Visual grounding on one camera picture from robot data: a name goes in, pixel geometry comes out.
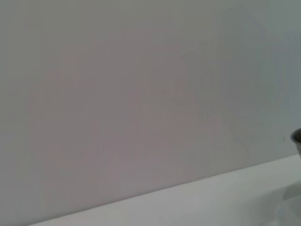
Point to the stainless steel mixing bowl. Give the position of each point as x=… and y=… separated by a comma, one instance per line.
x=297, y=139

